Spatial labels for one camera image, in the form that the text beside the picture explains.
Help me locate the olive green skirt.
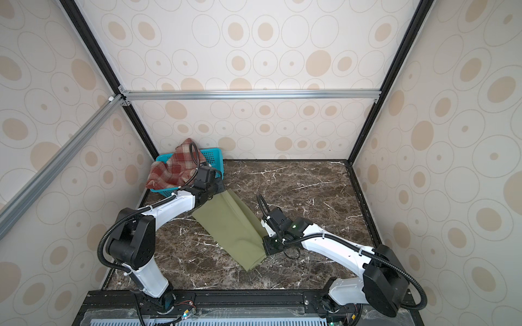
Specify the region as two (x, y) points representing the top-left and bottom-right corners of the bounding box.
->
(192, 190), (267, 271)

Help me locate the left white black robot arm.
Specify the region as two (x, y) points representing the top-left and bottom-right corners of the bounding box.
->
(97, 165), (225, 310)

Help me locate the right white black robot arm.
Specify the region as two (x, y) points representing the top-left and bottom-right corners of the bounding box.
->
(261, 206), (428, 317)

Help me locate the teal plastic basket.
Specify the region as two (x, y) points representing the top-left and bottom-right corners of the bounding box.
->
(150, 148), (224, 197)

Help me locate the red plaid skirt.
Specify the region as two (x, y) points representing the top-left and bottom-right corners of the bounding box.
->
(145, 139), (206, 190)

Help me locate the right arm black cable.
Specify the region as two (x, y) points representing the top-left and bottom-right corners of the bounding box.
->
(256, 193), (428, 311)

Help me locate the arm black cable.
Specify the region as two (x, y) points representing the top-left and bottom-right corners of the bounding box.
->
(97, 140), (205, 274)
(256, 193), (428, 311)

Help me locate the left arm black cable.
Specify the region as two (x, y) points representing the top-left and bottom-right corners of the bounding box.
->
(97, 140), (205, 274)

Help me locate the horizontal aluminium frame bar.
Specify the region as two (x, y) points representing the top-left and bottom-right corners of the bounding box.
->
(122, 89), (381, 101)

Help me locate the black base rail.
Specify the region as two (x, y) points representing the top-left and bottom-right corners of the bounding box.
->
(73, 290), (423, 325)

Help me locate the left black corner post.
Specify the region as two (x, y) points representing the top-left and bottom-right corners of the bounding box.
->
(59, 0), (159, 160)

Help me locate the black corner post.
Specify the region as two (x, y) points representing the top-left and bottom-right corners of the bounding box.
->
(59, 0), (159, 160)
(347, 0), (434, 167)

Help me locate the left diagonal aluminium frame bar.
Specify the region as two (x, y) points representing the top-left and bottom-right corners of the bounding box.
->
(1, 95), (124, 238)

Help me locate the right black corner post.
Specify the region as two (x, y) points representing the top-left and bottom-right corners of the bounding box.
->
(347, 0), (434, 167)

